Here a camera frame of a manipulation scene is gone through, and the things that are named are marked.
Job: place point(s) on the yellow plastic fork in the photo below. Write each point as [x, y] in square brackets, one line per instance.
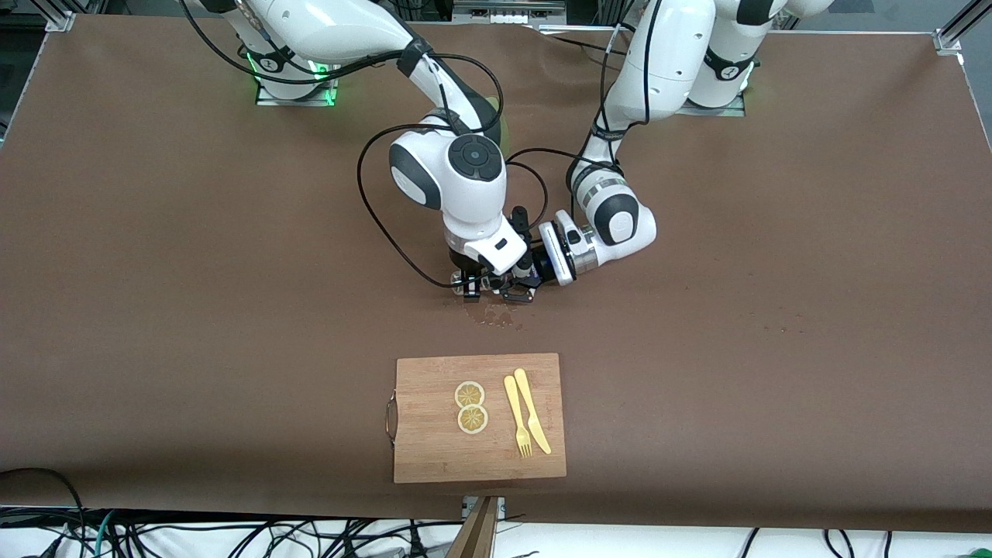
[513, 403]

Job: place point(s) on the wooden post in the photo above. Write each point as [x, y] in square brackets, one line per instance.
[477, 539]

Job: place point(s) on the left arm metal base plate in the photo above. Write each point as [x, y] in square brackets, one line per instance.
[732, 111]

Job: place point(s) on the small clear glass cup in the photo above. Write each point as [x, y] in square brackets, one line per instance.
[458, 278]

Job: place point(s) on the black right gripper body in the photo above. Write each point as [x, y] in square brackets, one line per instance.
[466, 277]

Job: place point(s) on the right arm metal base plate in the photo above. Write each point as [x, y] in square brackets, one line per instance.
[271, 101]

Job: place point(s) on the lemon slice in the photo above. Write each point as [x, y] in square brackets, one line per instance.
[470, 394]
[473, 419]

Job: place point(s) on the small metal bracket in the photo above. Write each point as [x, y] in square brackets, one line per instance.
[502, 505]

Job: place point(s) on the grey power strip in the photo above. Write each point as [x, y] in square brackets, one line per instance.
[508, 12]

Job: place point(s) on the green bottle with clear base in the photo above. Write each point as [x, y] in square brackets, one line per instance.
[502, 122]

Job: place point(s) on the aluminium frame profile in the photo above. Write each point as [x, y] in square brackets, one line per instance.
[60, 22]
[949, 37]

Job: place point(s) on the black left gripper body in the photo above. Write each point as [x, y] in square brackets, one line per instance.
[535, 273]

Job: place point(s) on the spilled liquid puddle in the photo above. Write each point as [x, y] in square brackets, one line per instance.
[496, 316]

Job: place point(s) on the yellow plastic knife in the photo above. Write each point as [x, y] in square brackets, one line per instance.
[529, 403]

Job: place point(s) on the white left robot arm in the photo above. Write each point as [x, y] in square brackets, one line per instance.
[659, 62]

